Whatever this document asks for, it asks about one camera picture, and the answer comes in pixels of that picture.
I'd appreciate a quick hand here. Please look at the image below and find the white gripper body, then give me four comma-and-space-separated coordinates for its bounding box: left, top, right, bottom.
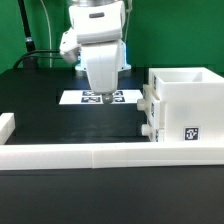
82, 41, 119, 94

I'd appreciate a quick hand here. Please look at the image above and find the white drawer cabinet housing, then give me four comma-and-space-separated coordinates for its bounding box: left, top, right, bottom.
149, 67, 224, 142

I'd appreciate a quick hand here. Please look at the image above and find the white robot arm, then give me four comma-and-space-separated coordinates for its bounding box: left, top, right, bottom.
60, 0, 131, 103

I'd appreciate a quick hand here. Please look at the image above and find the white sheet with fiducial markers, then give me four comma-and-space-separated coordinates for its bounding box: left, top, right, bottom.
59, 89, 142, 105

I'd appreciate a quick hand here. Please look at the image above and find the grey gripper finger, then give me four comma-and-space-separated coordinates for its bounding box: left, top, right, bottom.
102, 94, 113, 104

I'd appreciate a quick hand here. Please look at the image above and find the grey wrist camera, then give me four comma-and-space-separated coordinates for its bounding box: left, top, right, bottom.
59, 28, 80, 64

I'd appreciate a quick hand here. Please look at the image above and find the white front drawer box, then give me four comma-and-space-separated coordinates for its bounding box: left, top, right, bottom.
141, 124, 164, 142

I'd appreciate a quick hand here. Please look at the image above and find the white cable on green wall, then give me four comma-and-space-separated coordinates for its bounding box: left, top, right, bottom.
40, 0, 54, 69

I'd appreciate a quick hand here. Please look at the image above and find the white U-shaped border frame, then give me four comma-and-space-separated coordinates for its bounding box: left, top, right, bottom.
0, 113, 224, 170

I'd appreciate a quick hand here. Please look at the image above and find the white drawer box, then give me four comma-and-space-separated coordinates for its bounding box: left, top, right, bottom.
141, 124, 164, 142
137, 84, 165, 129

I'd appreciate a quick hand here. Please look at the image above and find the black cable to robot base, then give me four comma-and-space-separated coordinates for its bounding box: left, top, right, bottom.
13, 49, 64, 70

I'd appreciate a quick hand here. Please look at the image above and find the black pole with clamp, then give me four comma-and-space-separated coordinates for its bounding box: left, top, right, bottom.
18, 0, 38, 70

